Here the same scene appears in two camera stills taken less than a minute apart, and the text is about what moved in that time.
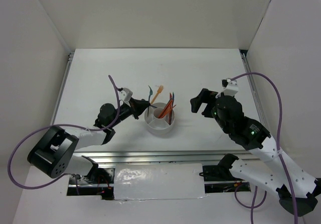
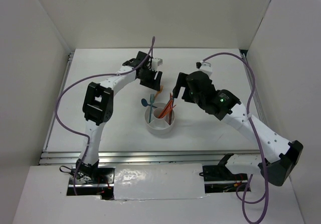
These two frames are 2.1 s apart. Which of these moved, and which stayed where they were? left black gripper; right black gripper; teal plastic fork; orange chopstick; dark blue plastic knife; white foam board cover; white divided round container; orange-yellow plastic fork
Moved: teal plastic fork; right black gripper; left black gripper
Stayed: white divided round container; white foam board cover; dark blue plastic knife; orange-yellow plastic fork; orange chopstick
